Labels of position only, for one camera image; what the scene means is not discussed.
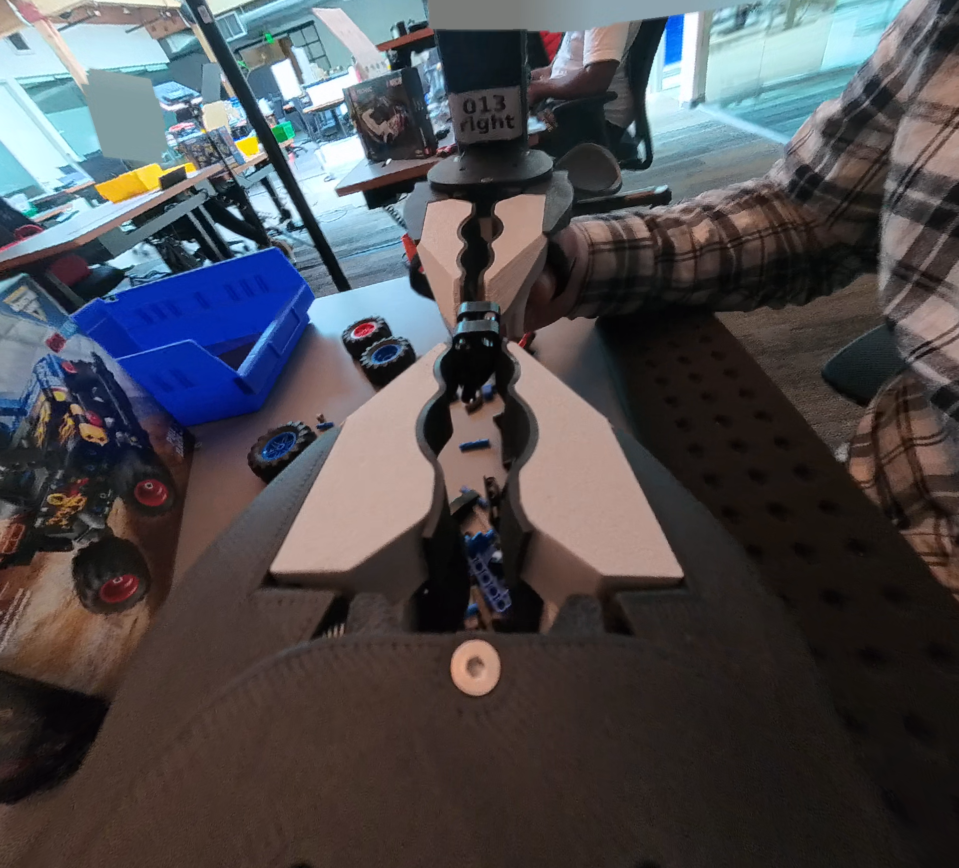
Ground black wheel red rim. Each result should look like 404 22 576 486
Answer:
341 316 395 358

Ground grey office chair seat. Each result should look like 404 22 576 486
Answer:
820 320 909 409

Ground person's plaid clothed body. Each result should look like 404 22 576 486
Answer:
846 206 959 602

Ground black round toy connector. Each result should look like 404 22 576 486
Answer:
449 301 506 393

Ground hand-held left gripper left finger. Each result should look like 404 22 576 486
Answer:
270 344 457 629

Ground grey desk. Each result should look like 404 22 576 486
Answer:
150 277 630 584

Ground black perforated board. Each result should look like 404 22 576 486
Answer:
597 305 959 868

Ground black metal pole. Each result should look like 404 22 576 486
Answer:
137 0 355 294

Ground long background workbench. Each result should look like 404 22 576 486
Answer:
0 155 287 279

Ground black saddle stool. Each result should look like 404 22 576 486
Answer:
553 140 674 219

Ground yellow bin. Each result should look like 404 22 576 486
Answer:
92 163 167 204

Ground dark printed box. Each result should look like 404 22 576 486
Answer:
342 65 440 163

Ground person's right forearm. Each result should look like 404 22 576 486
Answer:
562 0 959 325

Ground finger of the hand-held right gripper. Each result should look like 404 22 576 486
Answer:
416 199 480 340
489 194 552 342

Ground monster truck toy set box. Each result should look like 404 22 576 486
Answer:
0 275 194 700

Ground black wheel blue rim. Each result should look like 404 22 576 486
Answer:
246 421 320 485
356 335 419 391

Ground brown background table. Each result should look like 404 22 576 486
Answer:
332 119 549 199

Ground pile of loose toy parts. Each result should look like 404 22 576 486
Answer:
447 434 522 626

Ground person's right hand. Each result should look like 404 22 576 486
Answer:
525 229 591 333

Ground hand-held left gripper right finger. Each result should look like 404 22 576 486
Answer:
504 344 686 629

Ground blue plastic bin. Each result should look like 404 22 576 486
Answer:
66 247 317 429

